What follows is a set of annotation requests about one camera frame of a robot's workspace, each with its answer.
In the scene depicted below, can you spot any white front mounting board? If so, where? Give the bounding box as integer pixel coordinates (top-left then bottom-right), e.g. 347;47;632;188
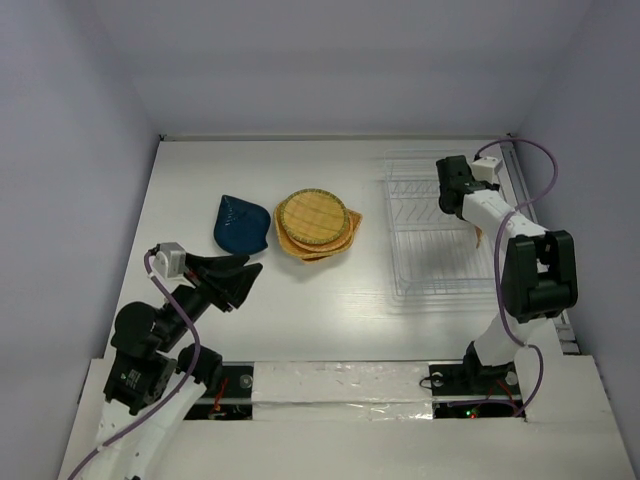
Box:
60;353;633;479

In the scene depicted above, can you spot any round green rimmed woven plate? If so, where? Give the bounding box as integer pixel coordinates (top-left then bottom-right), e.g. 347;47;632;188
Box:
280;188;349;245

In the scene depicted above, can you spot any leaf shaped woven plate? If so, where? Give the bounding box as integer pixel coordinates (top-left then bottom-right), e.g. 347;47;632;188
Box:
474;226;484;249

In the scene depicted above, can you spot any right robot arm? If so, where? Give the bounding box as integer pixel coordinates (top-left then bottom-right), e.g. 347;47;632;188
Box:
428;155;578;396

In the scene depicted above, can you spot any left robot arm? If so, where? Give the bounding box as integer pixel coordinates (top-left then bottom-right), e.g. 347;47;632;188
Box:
81;243;263;479

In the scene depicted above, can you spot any round woven orange plate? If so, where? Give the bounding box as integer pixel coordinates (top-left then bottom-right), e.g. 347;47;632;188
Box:
279;234;354;251

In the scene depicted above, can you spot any white wire dish rack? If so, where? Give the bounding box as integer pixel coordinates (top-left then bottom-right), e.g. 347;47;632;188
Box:
384;149;495;304

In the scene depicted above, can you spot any dark blue leaf plate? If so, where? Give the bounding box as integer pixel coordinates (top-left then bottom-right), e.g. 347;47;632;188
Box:
213;195;271;255

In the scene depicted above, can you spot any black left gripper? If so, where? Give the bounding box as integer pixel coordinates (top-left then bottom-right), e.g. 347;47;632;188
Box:
157;249;263;348

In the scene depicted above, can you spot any rounded square woven plate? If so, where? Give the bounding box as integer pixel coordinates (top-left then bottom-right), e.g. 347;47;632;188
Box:
274;199;357;257

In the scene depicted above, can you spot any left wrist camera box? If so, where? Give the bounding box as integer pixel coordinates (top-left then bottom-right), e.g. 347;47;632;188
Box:
151;242;187;280

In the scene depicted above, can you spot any triangular woven orange plate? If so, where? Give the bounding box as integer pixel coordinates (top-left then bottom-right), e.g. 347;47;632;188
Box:
301;210;362;263

